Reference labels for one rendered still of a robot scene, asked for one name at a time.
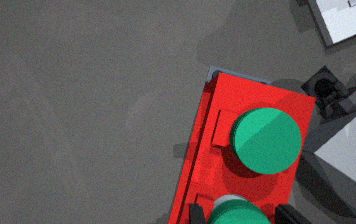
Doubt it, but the grey tray with round recesses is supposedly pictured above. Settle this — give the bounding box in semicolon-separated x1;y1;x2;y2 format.
308;0;356;46

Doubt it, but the grey key housing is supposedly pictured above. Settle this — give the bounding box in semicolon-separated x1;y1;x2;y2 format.
301;66;356;216

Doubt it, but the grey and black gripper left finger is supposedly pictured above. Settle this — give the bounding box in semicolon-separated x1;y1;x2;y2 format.
189;204;206;224

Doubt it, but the green screw cap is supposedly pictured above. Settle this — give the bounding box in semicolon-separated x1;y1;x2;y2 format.
229;108;302;174
207;199;271;224

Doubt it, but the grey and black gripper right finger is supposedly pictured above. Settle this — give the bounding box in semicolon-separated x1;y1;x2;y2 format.
275;204;312;224

